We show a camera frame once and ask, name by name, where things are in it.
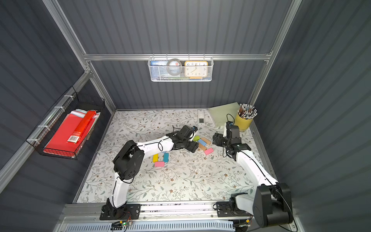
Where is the orange alarm clock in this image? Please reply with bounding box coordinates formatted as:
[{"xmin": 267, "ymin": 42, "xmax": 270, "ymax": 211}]
[{"xmin": 184, "ymin": 61, "xmax": 209, "ymax": 79}]

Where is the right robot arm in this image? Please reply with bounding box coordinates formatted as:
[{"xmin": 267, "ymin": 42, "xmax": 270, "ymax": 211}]
[{"xmin": 213, "ymin": 121, "xmax": 294, "ymax": 228}]

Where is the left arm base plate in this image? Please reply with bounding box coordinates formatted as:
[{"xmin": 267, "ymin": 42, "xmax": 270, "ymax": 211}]
[{"xmin": 100, "ymin": 203, "xmax": 141, "ymax": 220}]

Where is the natural wood block upper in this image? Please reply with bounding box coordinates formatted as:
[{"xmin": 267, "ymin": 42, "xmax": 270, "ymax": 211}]
[{"xmin": 201, "ymin": 137, "xmax": 212, "ymax": 146}]

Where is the pale green book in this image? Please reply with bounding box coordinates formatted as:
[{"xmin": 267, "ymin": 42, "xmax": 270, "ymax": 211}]
[{"xmin": 208, "ymin": 102, "xmax": 240, "ymax": 127}]

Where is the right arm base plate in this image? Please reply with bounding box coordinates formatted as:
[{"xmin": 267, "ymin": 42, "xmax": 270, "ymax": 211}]
[{"xmin": 213, "ymin": 202, "xmax": 253, "ymax": 218}]

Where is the pink block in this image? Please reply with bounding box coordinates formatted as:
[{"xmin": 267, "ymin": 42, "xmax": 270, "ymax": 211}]
[
  {"xmin": 155, "ymin": 161, "xmax": 165, "ymax": 167},
  {"xmin": 204, "ymin": 148, "xmax": 214, "ymax": 155}
]

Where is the white remote control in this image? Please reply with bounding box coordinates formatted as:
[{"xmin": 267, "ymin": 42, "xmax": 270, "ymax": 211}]
[{"xmin": 198, "ymin": 109, "xmax": 205, "ymax": 125}]

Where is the white wire wall basket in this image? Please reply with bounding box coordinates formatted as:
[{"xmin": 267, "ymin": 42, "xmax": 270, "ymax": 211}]
[{"xmin": 147, "ymin": 58, "xmax": 214, "ymax": 82}]

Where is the natural wood block lower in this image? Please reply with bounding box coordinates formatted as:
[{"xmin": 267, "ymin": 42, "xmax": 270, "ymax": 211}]
[{"xmin": 199, "ymin": 144, "xmax": 207, "ymax": 151}]

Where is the natural wood block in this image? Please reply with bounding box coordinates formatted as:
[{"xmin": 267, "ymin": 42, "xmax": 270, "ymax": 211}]
[
  {"xmin": 201, "ymin": 137, "xmax": 212, "ymax": 146},
  {"xmin": 199, "ymin": 144, "xmax": 207, "ymax": 151}
]

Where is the yellow pencil cup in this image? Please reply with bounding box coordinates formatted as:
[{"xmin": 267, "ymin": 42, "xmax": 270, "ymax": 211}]
[{"xmin": 234, "ymin": 114, "xmax": 253, "ymax": 131}]

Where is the red folders stack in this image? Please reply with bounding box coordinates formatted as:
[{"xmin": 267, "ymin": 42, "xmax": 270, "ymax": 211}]
[{"xmin": 43, "ymin": 109, "xmax": 100, "ymax": 159}]

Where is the yellow block front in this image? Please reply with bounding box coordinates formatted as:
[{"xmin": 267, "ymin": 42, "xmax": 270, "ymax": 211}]
[{"xmin": 153, "ymin": 154, "xmax": 158, "ymax": 163}]

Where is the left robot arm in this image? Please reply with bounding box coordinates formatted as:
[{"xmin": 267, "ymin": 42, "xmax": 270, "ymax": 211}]
[{"xmin": 107, "ymin": 125, "xmax": 199, "ymax": 209}]

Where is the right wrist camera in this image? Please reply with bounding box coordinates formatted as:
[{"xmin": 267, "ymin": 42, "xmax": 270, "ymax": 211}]
[{"xmin": 223, "ymin": 121, "xmax": 233, "ymax": 137}]

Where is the black wire side basket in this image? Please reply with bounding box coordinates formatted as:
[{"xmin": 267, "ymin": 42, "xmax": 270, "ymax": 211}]
[{"xmin": 27, "ymin": 89, "xmax": 105, "ymax": 160}]

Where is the teal block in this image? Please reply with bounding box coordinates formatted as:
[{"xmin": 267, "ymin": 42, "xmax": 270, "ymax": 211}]
[{"xmin": 163, "ymin": 153, "xmax": 169, "ymax": 163}]

